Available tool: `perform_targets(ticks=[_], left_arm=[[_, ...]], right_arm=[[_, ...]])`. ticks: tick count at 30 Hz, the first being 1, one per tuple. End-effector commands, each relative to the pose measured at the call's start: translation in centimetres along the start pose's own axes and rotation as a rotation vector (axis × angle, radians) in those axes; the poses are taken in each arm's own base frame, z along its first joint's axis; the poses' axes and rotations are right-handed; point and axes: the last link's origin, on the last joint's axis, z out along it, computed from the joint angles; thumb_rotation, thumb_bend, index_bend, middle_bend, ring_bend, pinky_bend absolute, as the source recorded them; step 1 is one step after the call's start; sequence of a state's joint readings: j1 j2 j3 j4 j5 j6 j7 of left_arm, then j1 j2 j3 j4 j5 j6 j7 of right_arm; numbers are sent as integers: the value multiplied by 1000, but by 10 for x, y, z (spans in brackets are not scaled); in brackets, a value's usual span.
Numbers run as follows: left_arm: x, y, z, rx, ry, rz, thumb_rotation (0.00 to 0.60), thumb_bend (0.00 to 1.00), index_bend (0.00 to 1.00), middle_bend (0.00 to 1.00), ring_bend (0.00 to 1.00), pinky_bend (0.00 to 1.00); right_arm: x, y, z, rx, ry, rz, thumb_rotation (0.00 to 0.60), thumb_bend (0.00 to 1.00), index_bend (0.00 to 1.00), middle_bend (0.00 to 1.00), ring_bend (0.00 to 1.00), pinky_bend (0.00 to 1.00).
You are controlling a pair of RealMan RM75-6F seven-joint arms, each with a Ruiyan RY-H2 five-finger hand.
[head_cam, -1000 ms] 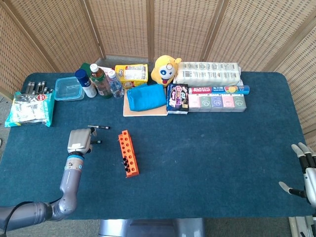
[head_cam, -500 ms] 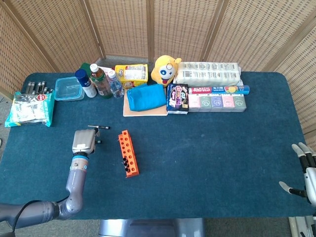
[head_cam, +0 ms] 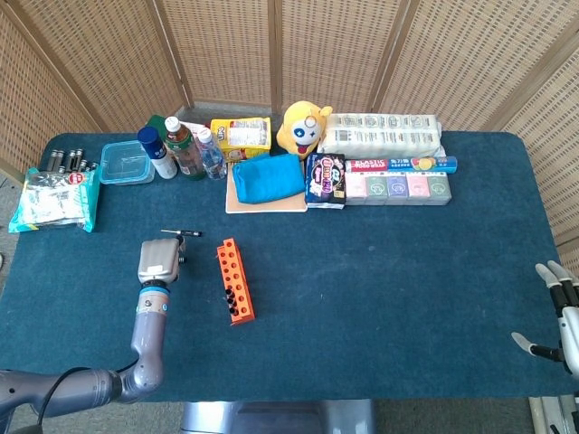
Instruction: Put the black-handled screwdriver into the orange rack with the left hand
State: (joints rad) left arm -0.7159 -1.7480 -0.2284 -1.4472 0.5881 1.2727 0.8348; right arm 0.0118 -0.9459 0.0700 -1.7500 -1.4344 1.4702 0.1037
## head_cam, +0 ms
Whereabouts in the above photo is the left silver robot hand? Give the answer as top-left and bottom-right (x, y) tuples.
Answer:
(137, 237), (189, 286)

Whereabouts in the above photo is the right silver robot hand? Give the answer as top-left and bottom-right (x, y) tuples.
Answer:
(510, 259), (579, 376)

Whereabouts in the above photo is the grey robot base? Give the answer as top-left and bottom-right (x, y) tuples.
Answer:
(180, 400), (377, 434)

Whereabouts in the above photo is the orange bit holder rack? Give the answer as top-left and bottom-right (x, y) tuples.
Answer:
(215, 238), (256, 326)

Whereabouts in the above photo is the white bottle blue cap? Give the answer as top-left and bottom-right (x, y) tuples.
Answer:
(137, 126), (178, 181)

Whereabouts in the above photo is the clear container blue lid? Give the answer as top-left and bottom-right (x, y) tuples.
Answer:
(99, 139), (156, 186)

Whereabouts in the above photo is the green label tea bottle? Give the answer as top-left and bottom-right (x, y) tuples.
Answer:
(163, 116), (207, 181)

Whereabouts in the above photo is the clear water bottle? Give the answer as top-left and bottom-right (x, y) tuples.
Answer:
(196, 127), (228, 181)

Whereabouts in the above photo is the beige wooden board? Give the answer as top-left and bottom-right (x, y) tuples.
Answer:
(224, 161), (308, 215)

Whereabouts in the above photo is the teal wet wipes bag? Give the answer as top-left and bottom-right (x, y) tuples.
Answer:
(7, 165), (101, 234)

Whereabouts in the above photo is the folded blue cloth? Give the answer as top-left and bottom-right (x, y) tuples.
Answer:
(232, 152), (307, 204)

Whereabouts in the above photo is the pink white pack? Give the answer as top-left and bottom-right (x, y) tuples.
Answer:
(180, 120), (213, 137)

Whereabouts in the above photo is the dark green pack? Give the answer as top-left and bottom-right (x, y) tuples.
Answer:
(147, 114), (172, 137)

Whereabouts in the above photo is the yellow snack box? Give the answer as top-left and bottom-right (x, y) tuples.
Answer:
(210, 117), (272, 163)

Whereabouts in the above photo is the purple sanitary pad pack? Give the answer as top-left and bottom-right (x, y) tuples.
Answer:
(304, 152), (347, 210)

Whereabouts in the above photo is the yellow plush toy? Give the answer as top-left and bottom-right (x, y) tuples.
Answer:
(276, 100), (334, 160)

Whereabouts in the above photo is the blue felt table cover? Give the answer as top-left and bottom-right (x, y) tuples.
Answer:
(0, 130), (575, 403)

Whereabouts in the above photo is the pastel pocket tissue multipack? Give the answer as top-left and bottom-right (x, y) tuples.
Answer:
(344, 171), (452, 207)

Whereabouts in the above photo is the rattan folding screen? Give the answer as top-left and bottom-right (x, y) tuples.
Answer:
(0, 0), (579, 272)

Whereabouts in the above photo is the plastic food wrap box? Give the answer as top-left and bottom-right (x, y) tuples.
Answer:
(345, 156), (459, 174)

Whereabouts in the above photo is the large white tissue pack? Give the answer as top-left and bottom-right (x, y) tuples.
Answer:
(316, 112), (445, 160)

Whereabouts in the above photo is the white metal frame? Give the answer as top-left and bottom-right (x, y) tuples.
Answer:
(527, 394), (579, 434)

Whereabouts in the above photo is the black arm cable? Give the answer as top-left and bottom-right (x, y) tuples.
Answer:
(36, 358), (139, 427)

